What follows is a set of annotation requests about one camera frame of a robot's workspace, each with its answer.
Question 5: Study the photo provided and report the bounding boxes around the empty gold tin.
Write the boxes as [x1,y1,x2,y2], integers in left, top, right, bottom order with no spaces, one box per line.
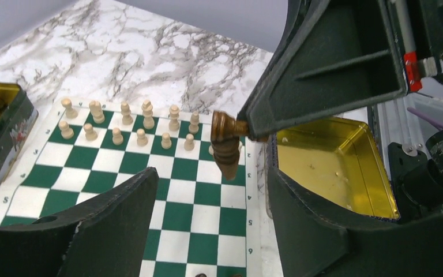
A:
[266,117,400,221]

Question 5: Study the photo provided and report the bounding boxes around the dark knight chess piece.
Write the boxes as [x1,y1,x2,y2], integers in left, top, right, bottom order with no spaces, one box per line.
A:
[211,111,249,181]

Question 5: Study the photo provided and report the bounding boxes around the white chess pieces group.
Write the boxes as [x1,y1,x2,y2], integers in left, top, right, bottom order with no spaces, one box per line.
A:
[45,100,213,163]

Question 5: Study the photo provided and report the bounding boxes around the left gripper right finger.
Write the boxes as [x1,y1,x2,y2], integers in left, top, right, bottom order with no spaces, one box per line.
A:
[267,168,443,276]

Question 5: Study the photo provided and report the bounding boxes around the green white chess board mat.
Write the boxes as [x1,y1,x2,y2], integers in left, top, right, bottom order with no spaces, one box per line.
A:
[0,98,262,276]

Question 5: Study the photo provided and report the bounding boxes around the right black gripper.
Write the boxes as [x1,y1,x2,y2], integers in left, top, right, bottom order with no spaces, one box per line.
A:
[238,1,443,140]

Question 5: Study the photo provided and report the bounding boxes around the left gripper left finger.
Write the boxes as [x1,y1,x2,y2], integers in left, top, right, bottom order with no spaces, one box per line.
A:
[0,167,159,276]

